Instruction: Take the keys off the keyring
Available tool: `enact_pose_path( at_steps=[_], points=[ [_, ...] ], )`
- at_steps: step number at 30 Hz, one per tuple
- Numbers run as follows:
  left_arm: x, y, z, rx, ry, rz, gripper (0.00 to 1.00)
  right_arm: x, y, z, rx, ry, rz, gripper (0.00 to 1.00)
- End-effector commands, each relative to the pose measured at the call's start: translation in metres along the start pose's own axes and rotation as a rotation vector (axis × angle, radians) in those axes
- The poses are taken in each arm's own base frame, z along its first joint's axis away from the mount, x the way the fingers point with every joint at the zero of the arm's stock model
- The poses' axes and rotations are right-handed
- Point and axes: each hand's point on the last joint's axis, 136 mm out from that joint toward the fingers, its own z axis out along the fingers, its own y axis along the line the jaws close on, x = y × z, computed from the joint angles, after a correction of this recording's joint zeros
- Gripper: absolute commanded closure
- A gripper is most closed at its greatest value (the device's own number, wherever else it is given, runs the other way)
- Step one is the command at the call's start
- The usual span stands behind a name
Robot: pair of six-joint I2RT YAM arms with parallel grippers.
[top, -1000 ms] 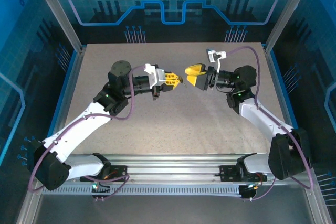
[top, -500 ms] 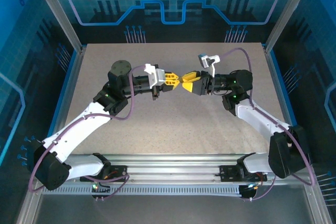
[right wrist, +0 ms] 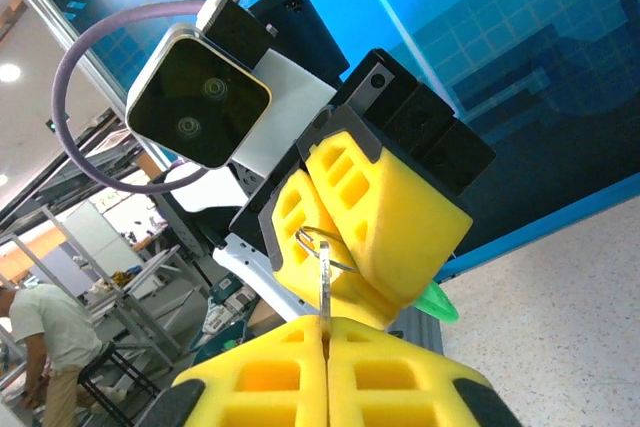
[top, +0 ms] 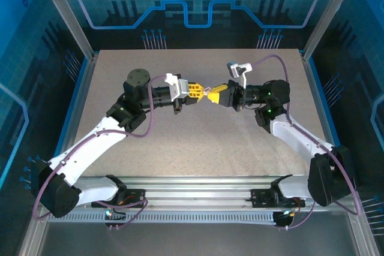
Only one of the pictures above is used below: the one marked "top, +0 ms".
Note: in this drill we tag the silver metal keyring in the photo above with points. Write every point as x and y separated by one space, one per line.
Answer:
207 90

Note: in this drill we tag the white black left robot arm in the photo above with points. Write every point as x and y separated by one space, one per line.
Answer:
87 145

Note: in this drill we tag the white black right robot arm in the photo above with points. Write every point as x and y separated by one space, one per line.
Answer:
300 139

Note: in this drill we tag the aluminium table side rail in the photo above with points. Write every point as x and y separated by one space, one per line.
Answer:
310 70
85 85

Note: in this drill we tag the aluminium frame post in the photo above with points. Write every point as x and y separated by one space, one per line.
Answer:
66 13
329 13

